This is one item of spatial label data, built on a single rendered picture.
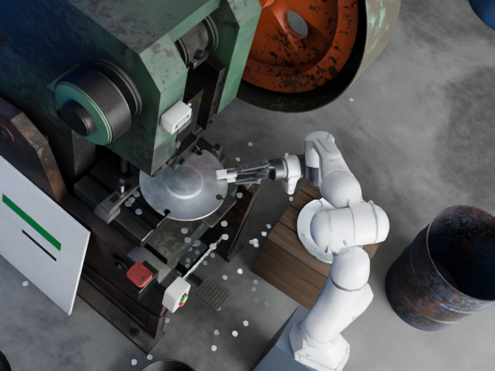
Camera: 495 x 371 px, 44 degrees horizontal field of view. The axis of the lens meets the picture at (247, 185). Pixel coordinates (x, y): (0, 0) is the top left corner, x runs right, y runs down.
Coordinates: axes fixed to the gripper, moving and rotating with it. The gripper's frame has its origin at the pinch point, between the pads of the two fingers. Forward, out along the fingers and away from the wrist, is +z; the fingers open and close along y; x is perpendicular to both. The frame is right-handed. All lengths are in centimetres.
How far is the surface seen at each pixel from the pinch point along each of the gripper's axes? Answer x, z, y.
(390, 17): -5, -35, 67
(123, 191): 0.5, 34.0, -0.7
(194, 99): -5.2, 14.4, 37.5
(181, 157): 0.8, 17.0, 17.1
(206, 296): 21, 2, -62
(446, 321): 51, -97, -61
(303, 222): 4, -40, -42
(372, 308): 35, -75, -78
